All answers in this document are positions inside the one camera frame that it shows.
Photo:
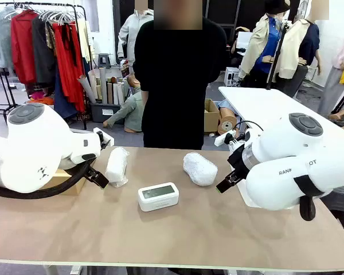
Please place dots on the mannequin beige coat blue shirt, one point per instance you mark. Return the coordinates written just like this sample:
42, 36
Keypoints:
261, 43

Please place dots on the red hanging shirt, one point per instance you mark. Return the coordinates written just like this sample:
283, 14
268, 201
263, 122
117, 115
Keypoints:
23, 48

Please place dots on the navy hanging trousers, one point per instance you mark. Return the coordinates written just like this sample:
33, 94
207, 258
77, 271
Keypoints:
63, 97

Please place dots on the seated mannequin grey-green shirt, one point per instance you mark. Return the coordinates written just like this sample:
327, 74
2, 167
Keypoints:
133, 109

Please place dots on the light grey hanging garment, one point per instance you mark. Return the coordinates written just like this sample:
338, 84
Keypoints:
3, 37

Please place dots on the tall grey tube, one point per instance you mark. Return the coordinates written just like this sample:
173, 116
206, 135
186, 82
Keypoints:
103, 86

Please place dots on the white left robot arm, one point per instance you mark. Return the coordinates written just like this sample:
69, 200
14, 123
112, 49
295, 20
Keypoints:
31, 149

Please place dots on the white table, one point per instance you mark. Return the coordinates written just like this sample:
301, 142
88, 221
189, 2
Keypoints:
261, 103

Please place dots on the small white cabinet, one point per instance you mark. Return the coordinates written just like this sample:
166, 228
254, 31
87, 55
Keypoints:
232, 76

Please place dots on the grey step stool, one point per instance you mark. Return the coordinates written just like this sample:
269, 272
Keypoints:
104, 60

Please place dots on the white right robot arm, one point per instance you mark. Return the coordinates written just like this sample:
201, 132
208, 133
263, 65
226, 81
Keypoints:
289, 172

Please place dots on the white monitor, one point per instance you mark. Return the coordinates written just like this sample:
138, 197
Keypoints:
244, 40

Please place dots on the black plastic stool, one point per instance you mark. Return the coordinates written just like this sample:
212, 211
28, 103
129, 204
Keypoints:
341, 206

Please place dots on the grey leaning paper roll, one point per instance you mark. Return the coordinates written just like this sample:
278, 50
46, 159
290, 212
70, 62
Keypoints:
87, 90

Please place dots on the long red hanging dress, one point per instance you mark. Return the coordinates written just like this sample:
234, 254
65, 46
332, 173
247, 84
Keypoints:
68, 71

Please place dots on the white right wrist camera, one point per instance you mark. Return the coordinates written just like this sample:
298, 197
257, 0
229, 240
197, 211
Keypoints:
222, 139

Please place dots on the dark grey storage bin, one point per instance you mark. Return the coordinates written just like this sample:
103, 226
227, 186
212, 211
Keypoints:
103, 111

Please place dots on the mannequin beige coat navy top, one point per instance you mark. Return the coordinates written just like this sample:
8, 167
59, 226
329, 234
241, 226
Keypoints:
298, 51

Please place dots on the black clothes rack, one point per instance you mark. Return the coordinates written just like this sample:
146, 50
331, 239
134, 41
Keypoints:
80, 43

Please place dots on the open cardboard box with flap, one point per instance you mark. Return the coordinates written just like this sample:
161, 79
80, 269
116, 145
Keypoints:
74, 187

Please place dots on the bubble-wrapped clock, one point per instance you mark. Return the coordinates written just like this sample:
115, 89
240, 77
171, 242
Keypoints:
200, 169
117, 167

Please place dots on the lying mannequin legs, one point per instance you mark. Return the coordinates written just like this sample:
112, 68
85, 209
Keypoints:
339, 116

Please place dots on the brown cardboard carton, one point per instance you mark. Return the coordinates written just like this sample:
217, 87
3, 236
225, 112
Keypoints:
211, 117

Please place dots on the dark grey hanging garment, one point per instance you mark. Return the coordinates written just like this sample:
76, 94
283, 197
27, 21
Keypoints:
43, 54

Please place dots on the person in black sweater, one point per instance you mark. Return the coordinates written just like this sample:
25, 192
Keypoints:
175, 86

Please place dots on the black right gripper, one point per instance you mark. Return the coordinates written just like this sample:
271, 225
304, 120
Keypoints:
239, 159

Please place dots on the mannequin pink top grey skirt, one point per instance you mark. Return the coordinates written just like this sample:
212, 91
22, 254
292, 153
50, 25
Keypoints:
332, 91

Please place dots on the black tripod pole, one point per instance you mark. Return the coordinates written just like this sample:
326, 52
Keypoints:
276, 57

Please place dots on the thick brown paper roll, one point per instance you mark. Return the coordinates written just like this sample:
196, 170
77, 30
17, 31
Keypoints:
227, 123

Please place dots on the red booklet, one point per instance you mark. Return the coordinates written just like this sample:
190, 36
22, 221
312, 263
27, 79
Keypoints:
125, 68

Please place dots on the cream paper roll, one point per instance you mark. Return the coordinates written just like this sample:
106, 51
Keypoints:
93, 84

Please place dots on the orange cloth pile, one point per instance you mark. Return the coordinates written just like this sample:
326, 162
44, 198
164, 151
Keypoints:
41, 101

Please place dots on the white digital clock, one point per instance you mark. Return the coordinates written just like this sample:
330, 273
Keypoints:
157, 197

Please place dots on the brown paper tube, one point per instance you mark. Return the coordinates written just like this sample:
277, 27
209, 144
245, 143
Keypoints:
110, 93

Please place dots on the white paper tube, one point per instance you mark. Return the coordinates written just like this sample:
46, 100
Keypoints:
115, 94

